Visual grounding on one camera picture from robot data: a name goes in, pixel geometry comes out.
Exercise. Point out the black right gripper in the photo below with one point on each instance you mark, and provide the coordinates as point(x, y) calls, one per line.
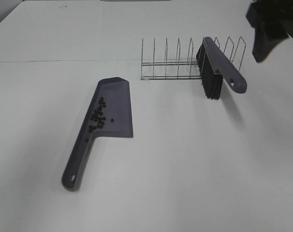
point(264, 16)

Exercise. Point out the grey hand brush black bristles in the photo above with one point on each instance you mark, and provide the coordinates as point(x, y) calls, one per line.
point(215, 68)

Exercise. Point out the grey plastic dustpan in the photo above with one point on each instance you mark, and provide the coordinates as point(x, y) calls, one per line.
point(117, 90)

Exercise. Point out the pile of coffee beans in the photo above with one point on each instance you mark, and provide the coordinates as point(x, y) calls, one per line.
point(98, 122)

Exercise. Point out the metal wire dish rack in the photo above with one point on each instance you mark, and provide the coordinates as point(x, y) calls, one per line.
point(166, 62)

